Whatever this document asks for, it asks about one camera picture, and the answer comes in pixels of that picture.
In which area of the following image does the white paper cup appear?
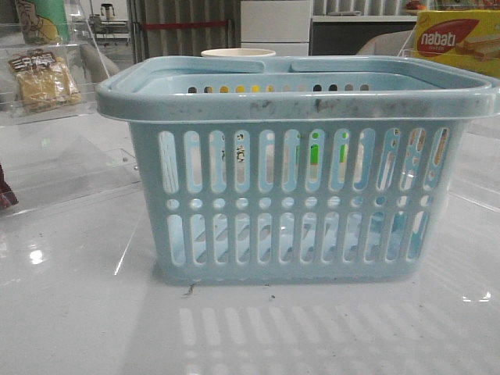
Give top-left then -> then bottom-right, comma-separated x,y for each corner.
201,48 -> 276,59

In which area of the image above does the packaged bread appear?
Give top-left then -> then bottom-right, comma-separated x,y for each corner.
8,48 -> 82,114

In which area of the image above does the yellow nabati wafer box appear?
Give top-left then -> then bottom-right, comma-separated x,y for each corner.
412,10 -> 499,78

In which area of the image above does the green and yellow snack package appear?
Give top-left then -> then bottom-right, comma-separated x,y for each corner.
15,0 -> 70,45

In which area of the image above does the clear acrylic display shelf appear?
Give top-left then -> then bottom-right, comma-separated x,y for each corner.
1,22 -> 139,220

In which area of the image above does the white cabinet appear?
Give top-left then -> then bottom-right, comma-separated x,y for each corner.
240,1 -> 313,56

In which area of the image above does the light blue plastic basket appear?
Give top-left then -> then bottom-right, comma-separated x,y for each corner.
96,56 -> 499,284

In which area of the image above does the dark red snack packet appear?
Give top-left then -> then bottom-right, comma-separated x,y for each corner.
0,166 -> 19,210

